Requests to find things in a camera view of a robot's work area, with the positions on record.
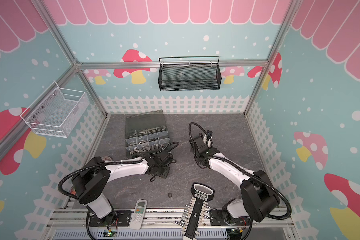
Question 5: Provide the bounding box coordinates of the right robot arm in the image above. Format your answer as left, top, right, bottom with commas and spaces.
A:
188, 122, 292, 225

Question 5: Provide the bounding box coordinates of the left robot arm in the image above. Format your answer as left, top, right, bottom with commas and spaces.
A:
57, 142, 179, 220

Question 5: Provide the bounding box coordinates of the grey plastic organizer box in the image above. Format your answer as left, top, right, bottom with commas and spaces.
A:
125, 110, 170, 159

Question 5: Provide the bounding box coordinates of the brown tape roll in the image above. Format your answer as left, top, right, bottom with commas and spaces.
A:
102, 156, 112, 161

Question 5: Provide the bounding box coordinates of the white remote control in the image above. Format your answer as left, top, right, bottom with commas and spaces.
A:
130, 200, 148, 230

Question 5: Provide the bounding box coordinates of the black socket wrench rack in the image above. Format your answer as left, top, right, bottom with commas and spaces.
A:
175, 183, 215, 240

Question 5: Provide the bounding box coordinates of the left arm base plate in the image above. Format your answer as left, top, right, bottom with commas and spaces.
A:
89, 210, 132, 227

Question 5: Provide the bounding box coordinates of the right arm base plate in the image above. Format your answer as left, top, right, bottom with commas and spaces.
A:
209, 208, 250, 226

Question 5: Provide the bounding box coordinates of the black mesh wall basket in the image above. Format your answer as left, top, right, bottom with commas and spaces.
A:
158, 56, 222, 91

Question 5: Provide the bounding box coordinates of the white wire wall basket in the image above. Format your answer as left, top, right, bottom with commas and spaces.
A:
20, 82, 90, 138

